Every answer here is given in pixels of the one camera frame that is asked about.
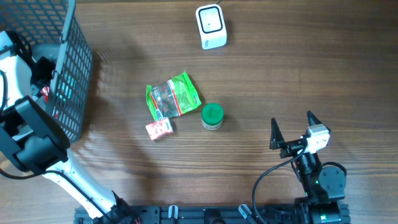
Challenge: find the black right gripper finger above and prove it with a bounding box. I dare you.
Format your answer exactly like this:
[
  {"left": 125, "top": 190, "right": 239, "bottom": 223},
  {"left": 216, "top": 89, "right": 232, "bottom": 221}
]
[
  {"left": 270, "top": 118, "right": 285, "bottom": 145},
  {"left": 307, "top": 111, "right": 331, "bottom": 133}
]

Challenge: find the green lidded jar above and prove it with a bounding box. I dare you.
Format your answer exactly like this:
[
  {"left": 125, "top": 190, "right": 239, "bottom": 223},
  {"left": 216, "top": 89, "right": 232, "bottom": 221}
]
[{"left": 201, "top": 103, "right": 224, "bottom": 131}]

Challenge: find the green candy bag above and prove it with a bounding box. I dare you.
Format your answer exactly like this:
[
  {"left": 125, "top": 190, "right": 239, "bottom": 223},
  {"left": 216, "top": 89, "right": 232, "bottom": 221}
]
[{"left": 146, "top": 71, "right": 201, "bottom": 121}]

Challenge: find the red small snack pack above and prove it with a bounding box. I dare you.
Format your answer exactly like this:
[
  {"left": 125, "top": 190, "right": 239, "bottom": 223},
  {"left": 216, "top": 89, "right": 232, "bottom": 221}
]
[{"left": 146, "top": 118, "right": 174, "bottom": 141}]

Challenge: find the red long snack stick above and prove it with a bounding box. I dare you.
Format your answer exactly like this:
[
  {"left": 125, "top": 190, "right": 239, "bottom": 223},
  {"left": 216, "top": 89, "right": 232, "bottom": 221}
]
[{"left": 40, "top": 86, "right": 50, "bottom": 103}]

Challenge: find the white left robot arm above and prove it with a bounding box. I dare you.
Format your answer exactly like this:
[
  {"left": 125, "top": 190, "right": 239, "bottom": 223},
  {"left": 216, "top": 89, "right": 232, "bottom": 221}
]
[{"left": 1, "top": 30, "right": 141, "bottom": 223}]

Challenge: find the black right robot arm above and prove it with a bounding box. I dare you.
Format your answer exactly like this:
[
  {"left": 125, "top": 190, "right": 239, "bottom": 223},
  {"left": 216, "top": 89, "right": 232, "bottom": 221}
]
[{"left": 269, "top": 111, "right": 347, "bottom": 223}]

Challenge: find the white barcode scanner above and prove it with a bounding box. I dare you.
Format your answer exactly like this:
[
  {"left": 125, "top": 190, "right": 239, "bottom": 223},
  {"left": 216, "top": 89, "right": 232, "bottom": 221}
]
[{"left": 195, "top": 4, "right": 227, "bottom": 50}]

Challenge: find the black mesh basket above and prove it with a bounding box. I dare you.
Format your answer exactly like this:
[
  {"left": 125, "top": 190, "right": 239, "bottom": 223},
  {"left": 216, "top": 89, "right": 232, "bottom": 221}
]
[{"left": 1, "top": 0, "right": 93, "bottom": 142}]

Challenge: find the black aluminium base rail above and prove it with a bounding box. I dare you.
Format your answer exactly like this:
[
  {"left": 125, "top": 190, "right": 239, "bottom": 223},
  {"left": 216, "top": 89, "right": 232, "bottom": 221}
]
[{"left": 73, "top": 203, "right": 351, "bottom": 224}]

